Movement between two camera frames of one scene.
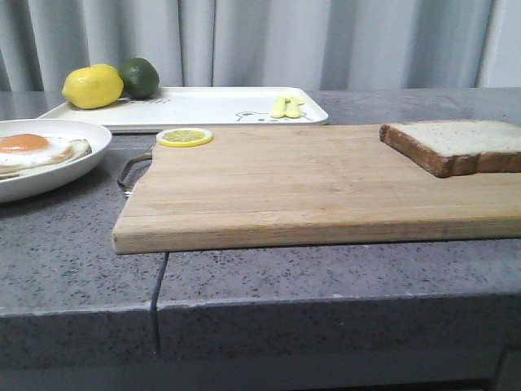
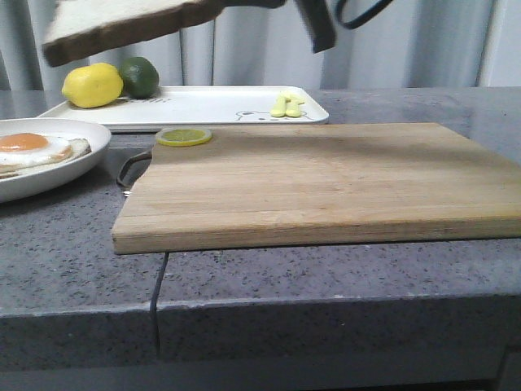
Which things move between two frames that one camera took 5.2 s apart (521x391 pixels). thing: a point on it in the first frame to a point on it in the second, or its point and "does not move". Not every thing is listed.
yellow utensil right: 291,107 does not move
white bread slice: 453,148 to 86,28
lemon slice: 184,137 does not move
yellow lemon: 94,86 does not move
